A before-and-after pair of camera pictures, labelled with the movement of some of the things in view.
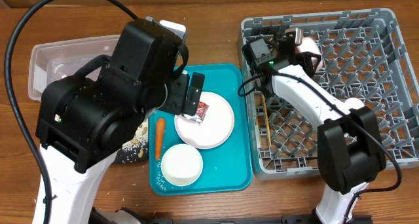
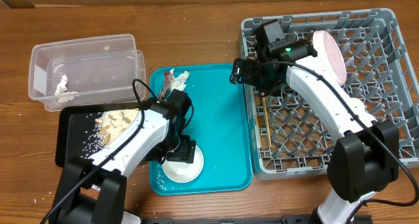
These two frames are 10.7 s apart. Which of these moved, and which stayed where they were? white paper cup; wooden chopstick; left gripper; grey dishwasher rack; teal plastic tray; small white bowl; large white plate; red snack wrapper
Moved: left gripper; red snack wrapper; large white plate
Stayed: grey dishwasher rack; small white bowl; white paper cup; wooden chopstick; teal plastic tray
